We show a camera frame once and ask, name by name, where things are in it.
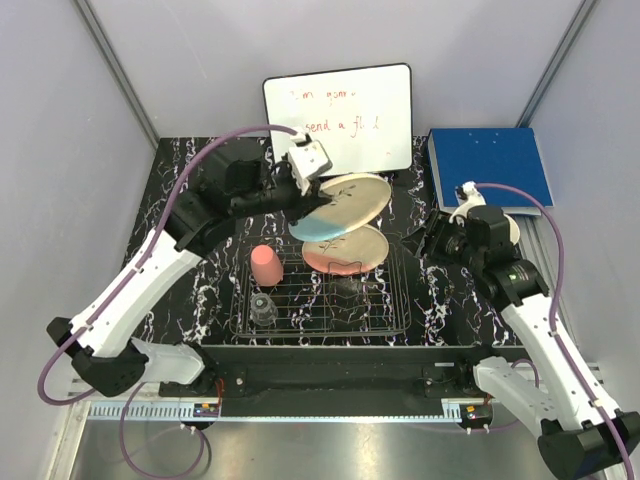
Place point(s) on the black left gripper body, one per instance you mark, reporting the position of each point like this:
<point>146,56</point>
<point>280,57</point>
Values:
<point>275,192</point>

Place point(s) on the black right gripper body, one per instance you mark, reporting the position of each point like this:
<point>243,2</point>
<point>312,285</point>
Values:
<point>450,241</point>

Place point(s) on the pink plastic cup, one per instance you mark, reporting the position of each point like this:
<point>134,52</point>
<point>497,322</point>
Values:
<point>266,266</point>

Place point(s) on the blue and cream plate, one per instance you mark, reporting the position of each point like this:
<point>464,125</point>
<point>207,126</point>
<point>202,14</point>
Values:
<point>355,199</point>

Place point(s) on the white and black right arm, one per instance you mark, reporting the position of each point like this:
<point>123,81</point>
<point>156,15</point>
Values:
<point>579,428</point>

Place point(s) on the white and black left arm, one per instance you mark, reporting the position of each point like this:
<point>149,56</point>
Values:
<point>223,183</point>

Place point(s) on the blue binder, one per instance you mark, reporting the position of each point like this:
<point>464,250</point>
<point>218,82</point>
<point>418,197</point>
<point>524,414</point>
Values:
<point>508,156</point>

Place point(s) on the pink and cream plate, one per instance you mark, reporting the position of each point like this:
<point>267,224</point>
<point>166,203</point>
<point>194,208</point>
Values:
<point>359,251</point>

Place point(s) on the clear drinking glass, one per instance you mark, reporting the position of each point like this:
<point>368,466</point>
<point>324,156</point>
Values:
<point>262,309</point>

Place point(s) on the small whiteboard with red writing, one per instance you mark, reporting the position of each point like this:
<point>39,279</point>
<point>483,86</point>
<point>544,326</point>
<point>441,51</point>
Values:
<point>361,116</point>

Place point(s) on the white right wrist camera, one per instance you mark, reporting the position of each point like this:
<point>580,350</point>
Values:
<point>468,197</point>

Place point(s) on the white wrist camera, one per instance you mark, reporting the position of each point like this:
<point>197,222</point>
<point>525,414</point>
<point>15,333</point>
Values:
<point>468,197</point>
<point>308,160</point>

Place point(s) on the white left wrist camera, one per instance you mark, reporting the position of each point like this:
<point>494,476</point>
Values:
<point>308,160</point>

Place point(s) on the metal wire dish rack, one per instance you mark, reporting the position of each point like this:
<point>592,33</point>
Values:
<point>312,304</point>

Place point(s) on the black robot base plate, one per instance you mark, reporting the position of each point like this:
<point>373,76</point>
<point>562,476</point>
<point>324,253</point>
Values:
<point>399,383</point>

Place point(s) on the white cable duct strip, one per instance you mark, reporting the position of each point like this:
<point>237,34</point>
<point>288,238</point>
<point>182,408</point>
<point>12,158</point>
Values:
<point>154,410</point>

